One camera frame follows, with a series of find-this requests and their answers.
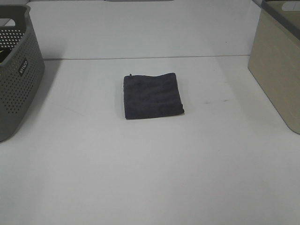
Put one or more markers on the dark grey towel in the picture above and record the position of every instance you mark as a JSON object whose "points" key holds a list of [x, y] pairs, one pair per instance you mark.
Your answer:
{"points": [[147, 97]]}

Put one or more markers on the beige plastic storage bin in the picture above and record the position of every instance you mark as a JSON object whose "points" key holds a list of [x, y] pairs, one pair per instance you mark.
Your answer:
{"points": [[275, 58]]}

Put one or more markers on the grey perforated plastic basket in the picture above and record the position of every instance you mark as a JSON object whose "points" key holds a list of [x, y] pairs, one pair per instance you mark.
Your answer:
{"points": [[21, 68]]}

